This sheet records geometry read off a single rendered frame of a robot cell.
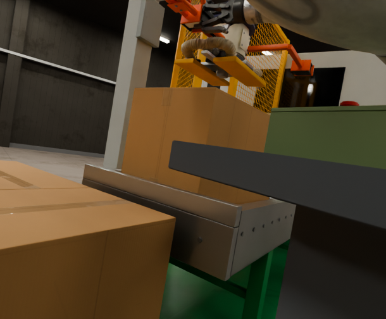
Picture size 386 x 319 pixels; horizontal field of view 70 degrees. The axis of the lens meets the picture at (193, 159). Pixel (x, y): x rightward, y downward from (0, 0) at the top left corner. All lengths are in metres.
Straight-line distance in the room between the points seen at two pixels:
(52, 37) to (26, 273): 8.74
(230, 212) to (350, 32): 0.55
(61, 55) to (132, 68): 7.01
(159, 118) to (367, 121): 0.80
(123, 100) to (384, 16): 1.94
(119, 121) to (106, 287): 1.59
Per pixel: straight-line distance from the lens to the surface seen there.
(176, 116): 0.98
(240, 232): 0.83
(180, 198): 0.87
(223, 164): 0.30
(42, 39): 9.09
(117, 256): 0.68
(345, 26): 0.35
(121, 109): 2.15
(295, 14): 0.34
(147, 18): 2.26
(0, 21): 9.05
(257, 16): 0.97
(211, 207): 0.81
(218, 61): 1.12
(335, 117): 0.35
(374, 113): 0.34
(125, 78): 2.19
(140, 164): 1.08
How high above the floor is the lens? 0.74
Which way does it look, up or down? 2 degrees down
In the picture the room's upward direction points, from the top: 10 degrees clockwise
